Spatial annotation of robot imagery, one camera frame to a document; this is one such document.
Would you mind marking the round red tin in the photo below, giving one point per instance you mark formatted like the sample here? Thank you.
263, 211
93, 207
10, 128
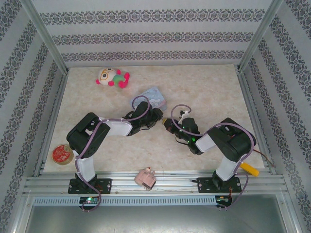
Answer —
62, 154

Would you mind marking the circuit board with green light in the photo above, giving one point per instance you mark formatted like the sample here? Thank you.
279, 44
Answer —
89, 200

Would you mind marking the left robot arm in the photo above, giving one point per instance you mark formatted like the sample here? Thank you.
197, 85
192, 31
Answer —
116, 128

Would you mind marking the yellow rectangular block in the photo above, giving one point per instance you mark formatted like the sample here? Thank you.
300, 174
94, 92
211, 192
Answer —
251, 170

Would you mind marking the blue cartoon print box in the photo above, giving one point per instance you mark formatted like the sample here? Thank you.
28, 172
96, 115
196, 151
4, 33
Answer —
155, 98

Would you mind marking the aluminium cross rail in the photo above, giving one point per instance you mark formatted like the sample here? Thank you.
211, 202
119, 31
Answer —
182, 184

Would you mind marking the small circuit board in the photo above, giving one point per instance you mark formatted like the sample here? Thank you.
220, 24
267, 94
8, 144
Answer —
222, 200

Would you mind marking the grey metal panel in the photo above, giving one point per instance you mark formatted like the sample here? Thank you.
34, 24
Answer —
155, 221

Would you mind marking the pink toy figure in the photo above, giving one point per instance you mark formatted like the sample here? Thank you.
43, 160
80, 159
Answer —
145, 179

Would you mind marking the plush doll with glasses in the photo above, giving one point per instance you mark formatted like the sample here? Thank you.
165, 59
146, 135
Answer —
107, 76

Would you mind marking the aluminium side rail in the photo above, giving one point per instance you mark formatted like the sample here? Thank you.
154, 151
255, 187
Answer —
252, 109
52, 121

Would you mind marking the aluminium frame post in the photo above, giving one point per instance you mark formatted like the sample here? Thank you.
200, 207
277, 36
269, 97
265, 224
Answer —
46, 36
260, 36

